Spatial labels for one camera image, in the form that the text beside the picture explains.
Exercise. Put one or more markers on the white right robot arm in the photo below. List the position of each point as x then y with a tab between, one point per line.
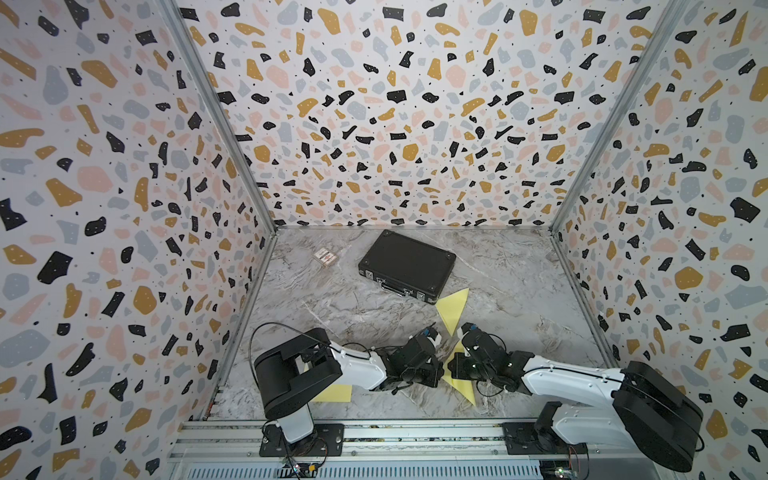
630	407

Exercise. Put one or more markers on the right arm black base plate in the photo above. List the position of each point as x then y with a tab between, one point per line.
522	438

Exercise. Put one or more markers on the black hard carrying case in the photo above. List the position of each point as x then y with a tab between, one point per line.
407	266

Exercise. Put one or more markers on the playing card box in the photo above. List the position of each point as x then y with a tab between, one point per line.
325	256

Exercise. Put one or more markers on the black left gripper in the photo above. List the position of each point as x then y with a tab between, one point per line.
436	368

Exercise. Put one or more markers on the aluminium corner post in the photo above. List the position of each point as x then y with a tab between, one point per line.
668	20
172	18

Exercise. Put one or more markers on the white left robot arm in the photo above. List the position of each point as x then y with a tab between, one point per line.
292	374

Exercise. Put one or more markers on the aluminium mounting rail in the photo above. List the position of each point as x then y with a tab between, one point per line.
393	449

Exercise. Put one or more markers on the aluminium corner post right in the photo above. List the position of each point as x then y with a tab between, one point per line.
668	20

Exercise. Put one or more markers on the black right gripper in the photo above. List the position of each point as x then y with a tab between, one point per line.
455	371

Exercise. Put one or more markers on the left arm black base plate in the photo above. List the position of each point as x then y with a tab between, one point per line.
326	440

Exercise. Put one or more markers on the aluminium corner post left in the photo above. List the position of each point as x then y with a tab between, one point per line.
172	18

